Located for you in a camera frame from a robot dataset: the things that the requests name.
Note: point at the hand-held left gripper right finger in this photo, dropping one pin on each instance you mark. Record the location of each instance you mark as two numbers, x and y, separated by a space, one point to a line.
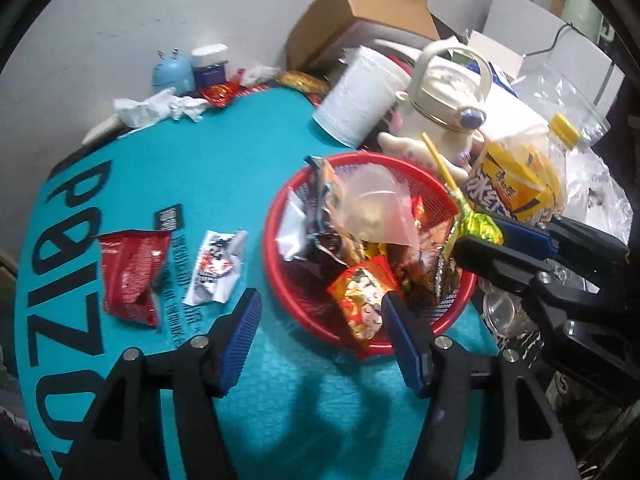
406 347

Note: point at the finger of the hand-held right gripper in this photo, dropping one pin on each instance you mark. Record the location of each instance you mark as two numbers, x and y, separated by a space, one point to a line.
495 262
525 237

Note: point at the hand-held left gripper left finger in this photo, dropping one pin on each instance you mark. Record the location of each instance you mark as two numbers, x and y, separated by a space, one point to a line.
240 342

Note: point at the green gold lollipop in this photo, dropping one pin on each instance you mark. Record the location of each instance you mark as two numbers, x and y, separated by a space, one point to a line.
475 222

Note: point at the red gold cartoon snack packet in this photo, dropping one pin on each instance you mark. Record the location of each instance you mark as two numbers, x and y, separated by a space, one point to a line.
362 295

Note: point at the red mesh basket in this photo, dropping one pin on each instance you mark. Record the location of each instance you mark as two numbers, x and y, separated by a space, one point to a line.
305 310

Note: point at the dark red snack packet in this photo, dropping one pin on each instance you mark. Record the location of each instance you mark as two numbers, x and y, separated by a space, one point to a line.
130 270

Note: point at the clear plastic snack bag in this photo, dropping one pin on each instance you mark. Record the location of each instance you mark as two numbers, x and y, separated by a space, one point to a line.
375 200

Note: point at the clear glass jar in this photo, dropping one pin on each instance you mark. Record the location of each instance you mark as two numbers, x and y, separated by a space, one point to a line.
505 310

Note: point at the yellow label drink bottle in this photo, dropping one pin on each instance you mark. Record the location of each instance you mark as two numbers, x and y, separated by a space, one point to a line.
515 180

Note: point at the dark brown snack packet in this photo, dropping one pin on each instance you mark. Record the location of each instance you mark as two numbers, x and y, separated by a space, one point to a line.
420 262

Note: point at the small red snack packet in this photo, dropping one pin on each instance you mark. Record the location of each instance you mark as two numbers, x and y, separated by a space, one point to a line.
430 225

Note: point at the white black snack packet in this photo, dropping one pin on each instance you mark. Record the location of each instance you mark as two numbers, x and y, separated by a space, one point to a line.
215 265

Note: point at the black silver snack packet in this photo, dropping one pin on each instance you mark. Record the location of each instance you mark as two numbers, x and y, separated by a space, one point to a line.
320 240

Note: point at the white plush toy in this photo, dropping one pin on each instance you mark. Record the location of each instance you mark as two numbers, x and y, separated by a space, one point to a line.
405 142

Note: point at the clear plastic bags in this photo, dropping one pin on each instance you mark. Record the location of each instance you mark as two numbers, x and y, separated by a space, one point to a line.
565 90

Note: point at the orange black snack packet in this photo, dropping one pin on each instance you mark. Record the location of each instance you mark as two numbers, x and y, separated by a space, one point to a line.
325 180

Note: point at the large white box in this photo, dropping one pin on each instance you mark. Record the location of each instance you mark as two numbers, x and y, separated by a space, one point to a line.
540 30

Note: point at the white paper tub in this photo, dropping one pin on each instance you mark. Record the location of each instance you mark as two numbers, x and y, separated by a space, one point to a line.
360 97

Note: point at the crumpled white tissue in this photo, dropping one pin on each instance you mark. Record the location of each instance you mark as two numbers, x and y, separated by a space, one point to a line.
155 107

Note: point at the red gold candy wrapper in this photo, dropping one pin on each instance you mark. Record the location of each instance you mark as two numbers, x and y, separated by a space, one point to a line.
220 92

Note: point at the flat white box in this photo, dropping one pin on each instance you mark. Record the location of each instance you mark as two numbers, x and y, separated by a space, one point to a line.
100 130

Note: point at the crumpled clear wrapper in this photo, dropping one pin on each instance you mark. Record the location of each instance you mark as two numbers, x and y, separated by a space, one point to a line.
260 74

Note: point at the brown cardboard box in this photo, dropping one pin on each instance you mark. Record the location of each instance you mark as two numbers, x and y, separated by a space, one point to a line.
365 10

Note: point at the blue figurine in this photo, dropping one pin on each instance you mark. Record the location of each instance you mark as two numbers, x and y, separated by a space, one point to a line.
172 72

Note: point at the white lidded purple jar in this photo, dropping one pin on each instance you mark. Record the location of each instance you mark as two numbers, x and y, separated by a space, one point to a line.
210 65

